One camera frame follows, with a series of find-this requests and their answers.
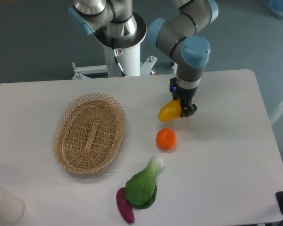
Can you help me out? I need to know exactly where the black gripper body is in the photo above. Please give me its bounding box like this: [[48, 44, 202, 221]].
[[171, 79, 200, 102]]

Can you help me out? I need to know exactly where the yellow mango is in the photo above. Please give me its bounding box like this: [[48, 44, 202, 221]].
[[158, 99, 182, 122]]

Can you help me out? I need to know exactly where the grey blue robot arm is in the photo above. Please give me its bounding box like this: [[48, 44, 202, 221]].
[[68, 0, 218, 117]]

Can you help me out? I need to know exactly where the orange tangerine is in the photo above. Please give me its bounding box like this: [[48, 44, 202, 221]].
[[156, 128, 177, 151]]

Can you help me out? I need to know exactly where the green bok choy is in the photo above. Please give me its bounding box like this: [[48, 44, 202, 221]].
[[125, 155, 163, 209]]

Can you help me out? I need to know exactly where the woven wicker basket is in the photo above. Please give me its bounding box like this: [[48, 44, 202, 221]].
[[52, 93, 125, 175]]

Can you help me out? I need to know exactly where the purple sweet potato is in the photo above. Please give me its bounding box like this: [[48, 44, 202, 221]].
[[116, 187, 135, 224]]

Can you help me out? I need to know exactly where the blue object top right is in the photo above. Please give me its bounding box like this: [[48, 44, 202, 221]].
[[269, 0, 283, 20]]

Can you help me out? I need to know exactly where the cream cylindrical bottle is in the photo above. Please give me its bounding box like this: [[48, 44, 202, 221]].
[[0, 186, 25, 224]]

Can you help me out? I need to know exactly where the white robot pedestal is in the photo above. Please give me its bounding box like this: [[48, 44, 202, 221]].
[[72, 13, 158, 80]]

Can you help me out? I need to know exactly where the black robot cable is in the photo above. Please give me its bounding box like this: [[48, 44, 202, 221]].
[[110, 37, 128, 77]]

